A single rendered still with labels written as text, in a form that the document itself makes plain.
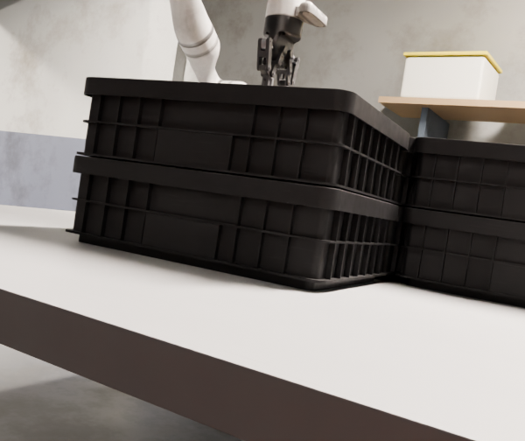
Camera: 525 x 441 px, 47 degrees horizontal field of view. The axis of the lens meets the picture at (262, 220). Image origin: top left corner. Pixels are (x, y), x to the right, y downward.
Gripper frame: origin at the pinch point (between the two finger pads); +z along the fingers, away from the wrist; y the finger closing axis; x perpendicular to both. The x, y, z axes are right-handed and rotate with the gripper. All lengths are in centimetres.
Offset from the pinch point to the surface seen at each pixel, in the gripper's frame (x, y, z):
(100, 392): -95, -74, 100
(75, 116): -307, -246, -27
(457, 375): 50, 63, 31
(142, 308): 28, 68, 31
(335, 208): 31, 40, 21
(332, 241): 31, 38, 25
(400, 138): 31.1, 17.6, 9.4
